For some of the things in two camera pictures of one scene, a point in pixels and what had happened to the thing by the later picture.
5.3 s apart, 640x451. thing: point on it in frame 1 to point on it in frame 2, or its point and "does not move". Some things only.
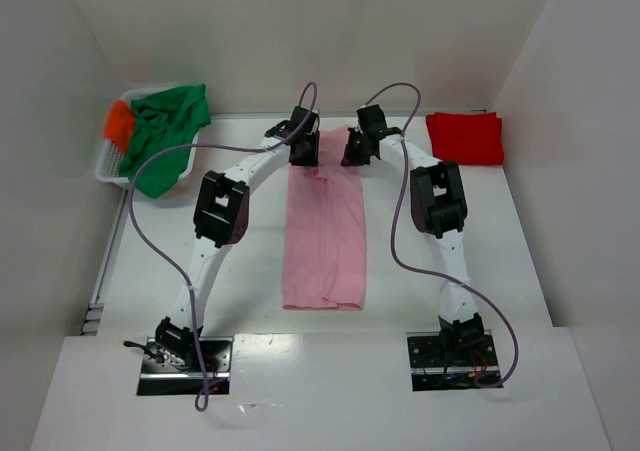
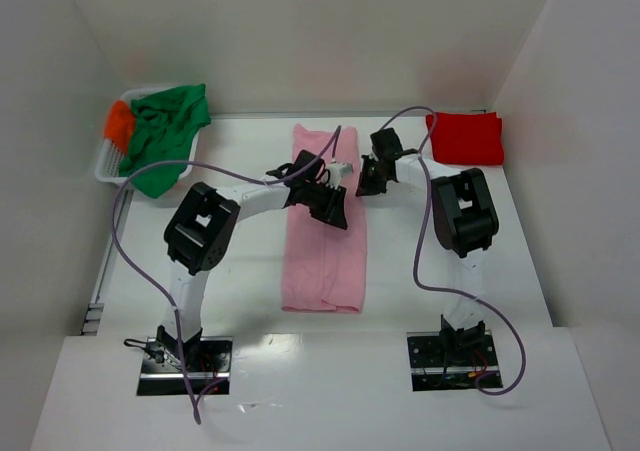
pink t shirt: (325, 264) does not move
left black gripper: (305, 150) to (327, 202)
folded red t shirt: (467, 138) does not move
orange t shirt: (120, 123) does not move
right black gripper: (358, 151) to (373, 174)
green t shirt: (168, 117) does not move
